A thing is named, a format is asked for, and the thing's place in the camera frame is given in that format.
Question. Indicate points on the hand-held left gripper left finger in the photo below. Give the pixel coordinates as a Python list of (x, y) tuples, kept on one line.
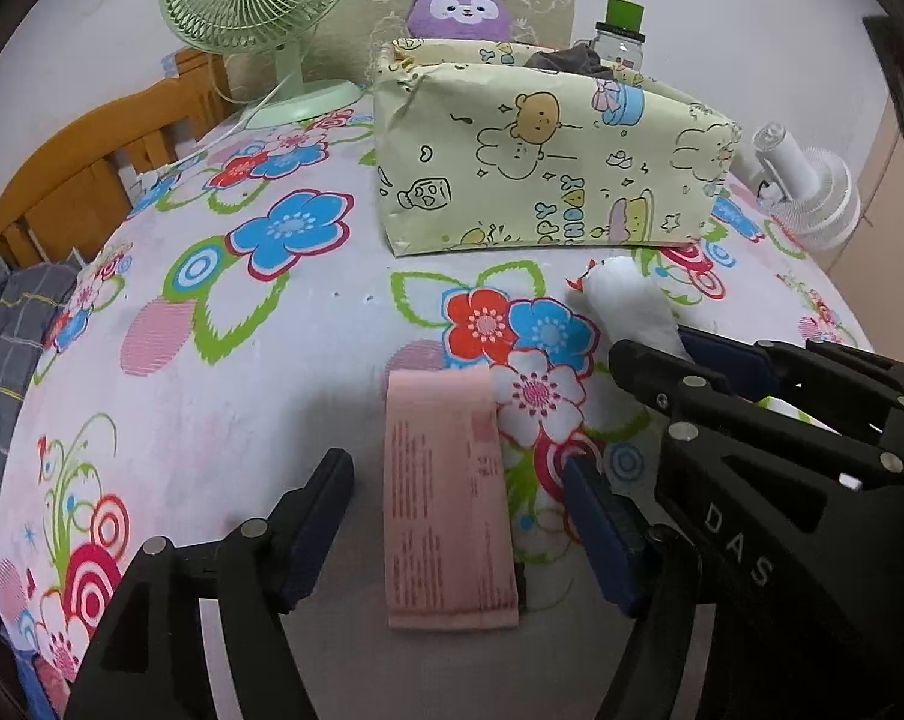
[(313, 540)]

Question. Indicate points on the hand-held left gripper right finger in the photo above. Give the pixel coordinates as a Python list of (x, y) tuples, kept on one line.
[(602, 532)]

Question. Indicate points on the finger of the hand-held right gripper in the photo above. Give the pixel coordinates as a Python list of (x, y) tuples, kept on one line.
[(647, 371), (729, 360)]

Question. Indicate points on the white cloth roll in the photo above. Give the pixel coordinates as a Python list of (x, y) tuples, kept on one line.
[(632, 300)]

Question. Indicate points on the pink packet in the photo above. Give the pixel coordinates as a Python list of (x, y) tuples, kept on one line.
[(444, 502)]

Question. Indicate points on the cream cartoon printed storage bag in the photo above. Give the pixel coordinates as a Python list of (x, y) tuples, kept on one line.
[(497, 187)]

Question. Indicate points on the floral tablecloth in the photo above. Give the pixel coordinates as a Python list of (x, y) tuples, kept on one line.
[(197, 405)]

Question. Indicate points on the small white fan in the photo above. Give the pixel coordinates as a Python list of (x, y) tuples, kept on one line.
[(820, 195)]

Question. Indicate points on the beige cabinet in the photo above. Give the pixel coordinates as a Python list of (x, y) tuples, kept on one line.
[(887, 240)]

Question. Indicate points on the glass jar with green lid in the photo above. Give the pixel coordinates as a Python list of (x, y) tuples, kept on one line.
[(621, 15)]

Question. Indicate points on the grey plaid cloth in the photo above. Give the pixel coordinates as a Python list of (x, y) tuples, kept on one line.
[(9, 330)]

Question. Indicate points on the purple plush toy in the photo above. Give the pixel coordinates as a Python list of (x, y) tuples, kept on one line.
[(459, 7)]

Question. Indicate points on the wooden chair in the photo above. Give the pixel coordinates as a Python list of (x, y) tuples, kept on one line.
[(69, 180)]

